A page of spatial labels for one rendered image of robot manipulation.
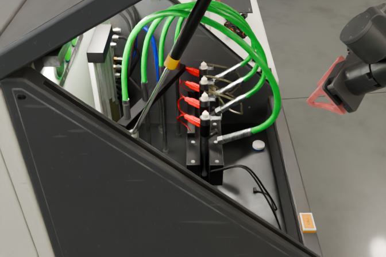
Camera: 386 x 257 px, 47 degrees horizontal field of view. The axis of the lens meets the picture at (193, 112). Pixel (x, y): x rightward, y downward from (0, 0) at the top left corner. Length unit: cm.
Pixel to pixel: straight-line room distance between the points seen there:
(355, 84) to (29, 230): 67
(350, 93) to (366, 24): 15
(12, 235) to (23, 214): 7
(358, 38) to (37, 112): 50
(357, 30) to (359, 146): 219
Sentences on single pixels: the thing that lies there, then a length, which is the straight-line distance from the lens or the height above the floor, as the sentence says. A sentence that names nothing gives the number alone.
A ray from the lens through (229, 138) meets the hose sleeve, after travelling 104.
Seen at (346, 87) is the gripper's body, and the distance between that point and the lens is 80.
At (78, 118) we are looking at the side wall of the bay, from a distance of 72.
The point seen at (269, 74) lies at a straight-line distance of 91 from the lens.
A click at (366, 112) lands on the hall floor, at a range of 317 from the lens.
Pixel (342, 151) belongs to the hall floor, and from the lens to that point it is 280.
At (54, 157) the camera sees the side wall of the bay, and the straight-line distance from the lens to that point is 78.
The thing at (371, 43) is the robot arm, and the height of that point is 149.
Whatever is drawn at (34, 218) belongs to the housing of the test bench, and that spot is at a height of 113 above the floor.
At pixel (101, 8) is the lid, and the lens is 59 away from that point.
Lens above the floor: 181
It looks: 38 degrees down
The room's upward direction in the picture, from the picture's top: straight up
